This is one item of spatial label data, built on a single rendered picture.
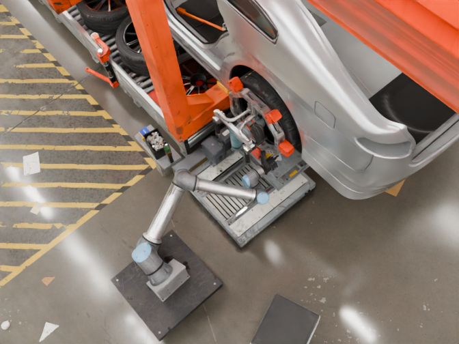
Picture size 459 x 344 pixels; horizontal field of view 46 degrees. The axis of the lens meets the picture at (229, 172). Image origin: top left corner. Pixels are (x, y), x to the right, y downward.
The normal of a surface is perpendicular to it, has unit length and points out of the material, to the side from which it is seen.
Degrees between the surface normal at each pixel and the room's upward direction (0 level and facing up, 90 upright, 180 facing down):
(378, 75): 19
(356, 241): 0
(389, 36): 0
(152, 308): 0
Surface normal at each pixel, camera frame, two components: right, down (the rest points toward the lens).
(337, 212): -0.07, -0.48
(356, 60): 0.16, -0.20
